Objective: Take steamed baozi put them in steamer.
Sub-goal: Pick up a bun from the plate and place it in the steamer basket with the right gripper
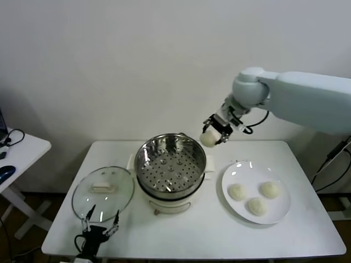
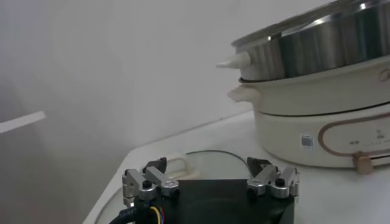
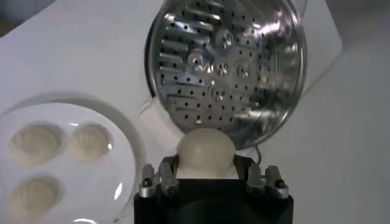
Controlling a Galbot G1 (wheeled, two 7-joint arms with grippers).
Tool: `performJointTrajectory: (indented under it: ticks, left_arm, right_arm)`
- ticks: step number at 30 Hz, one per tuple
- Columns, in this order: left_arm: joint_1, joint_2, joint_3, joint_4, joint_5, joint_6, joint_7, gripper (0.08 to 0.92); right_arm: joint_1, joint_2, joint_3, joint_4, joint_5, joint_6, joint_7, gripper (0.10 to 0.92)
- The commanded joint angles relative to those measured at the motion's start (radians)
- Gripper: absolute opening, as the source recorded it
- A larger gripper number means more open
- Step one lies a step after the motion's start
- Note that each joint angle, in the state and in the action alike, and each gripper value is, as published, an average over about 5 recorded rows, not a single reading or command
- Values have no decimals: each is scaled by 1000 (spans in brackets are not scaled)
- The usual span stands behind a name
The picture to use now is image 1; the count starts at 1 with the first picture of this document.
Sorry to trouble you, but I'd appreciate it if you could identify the blue computer mouse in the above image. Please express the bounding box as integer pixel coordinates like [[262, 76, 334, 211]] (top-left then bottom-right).
[[0, 165, 16, 184]]

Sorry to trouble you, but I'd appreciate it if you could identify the black floor cable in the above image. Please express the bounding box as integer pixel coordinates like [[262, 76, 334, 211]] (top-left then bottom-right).
[[0, 218, 42, 260]]

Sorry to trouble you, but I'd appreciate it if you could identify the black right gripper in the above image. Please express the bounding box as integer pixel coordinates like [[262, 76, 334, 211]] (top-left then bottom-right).
[[202, 113, 235, 146]]

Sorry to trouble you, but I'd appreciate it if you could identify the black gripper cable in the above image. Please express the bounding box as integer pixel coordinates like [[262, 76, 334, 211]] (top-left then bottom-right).
[[74, 234, 87, 253], [244, 109, 270, 135]]

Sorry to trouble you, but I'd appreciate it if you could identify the dark laptop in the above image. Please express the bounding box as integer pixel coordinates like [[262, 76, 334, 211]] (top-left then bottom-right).
[[0, 106, 8, 142]]

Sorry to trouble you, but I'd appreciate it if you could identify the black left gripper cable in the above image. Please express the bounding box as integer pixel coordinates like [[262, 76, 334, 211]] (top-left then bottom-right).
[[74, 234, 87, 253]]

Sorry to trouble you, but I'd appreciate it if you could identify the stainless steel steamer basket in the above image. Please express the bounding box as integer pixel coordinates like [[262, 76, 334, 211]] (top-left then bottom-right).
[[134, 133, 207, 199]]

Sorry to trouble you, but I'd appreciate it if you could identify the white steamed baozi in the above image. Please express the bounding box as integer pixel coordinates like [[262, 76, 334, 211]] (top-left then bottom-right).
[[260, 181, 282, 199], [228, 183, 249, 202], [247, 197, 269, 216], [199, 129, 222, 148]]

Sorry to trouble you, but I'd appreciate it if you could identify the white furniture leg frame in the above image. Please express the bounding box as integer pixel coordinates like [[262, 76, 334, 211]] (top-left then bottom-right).
[[327, 196, 351, 222]]

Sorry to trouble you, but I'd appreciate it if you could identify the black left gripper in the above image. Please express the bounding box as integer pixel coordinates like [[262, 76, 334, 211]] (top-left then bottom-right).
[[81, 204, 121, 256]]

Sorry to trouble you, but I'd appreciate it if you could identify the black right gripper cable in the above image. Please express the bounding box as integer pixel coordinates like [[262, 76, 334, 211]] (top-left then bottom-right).
[[244, 109, 270, 135]]

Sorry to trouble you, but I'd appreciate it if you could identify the white round plate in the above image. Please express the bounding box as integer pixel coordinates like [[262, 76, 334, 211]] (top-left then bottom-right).
[[220, 161, 291, 226]]

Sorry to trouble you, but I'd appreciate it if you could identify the cream electric cooker base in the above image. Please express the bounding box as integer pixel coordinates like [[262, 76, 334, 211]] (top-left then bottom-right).
[[126, 153, 216, 217]]

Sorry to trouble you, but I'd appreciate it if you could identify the white side table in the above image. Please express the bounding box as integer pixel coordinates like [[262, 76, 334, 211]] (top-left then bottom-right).
[[0, 127, 53, 239]]

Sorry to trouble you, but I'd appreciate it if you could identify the black headset cable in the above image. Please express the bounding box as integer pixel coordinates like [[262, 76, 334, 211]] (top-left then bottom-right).
[[0, 128, 26, 150]]

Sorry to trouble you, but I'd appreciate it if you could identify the black power cable with adapter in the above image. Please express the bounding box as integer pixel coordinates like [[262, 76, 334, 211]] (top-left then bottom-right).
[[311, 135, 351, 192]]

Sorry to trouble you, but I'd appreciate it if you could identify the glass pot lid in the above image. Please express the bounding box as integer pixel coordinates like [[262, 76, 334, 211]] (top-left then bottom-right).
[[71, 165, 135, 223]]

